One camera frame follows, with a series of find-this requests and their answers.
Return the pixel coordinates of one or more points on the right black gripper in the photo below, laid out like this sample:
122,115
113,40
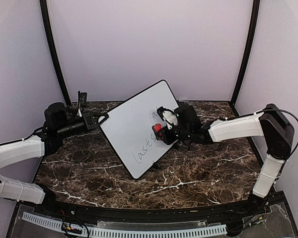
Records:
164,131

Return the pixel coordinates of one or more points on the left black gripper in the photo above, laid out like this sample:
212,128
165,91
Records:
89,120

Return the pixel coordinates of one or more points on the red whiteboard eraser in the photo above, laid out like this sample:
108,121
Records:
157,127

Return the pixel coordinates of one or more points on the white whiteboard with black frame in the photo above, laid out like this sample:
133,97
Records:
129,131

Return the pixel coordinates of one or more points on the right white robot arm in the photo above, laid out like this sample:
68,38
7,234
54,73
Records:
183,124

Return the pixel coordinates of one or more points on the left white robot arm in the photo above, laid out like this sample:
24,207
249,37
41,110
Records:
44,141

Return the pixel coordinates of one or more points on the black whiteboard stand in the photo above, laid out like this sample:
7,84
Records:
156,166

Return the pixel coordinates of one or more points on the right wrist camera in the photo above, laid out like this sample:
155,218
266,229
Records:
168,116

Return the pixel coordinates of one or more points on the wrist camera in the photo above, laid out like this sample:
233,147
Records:
81,103
168,116

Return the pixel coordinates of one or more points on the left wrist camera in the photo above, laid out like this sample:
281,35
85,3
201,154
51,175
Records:
81,103

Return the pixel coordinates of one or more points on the white slotted cable duct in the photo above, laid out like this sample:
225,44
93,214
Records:
105,229

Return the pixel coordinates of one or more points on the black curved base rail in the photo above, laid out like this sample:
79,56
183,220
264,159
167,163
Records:
225,213

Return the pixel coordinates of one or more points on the left black frame post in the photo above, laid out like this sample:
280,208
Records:
53,51

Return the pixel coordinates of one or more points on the black frame post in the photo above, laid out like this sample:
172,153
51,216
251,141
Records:
53,51
247,52

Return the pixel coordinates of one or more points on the right black frame post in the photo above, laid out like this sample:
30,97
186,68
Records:
247,52

